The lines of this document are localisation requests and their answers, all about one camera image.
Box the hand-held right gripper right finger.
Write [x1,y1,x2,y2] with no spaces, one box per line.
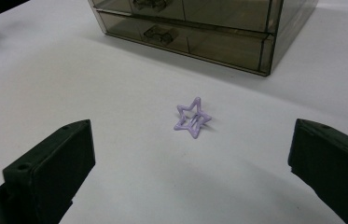
[287,118,348,224]

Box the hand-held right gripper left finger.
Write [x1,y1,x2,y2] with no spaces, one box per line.
[3,119,96,224]

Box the purple star hair clip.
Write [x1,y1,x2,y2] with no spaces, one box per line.
[173,96,213,140]

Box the smoky clear plastic drawer cabinet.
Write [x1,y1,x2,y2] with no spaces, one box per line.
[87,0,319,77]

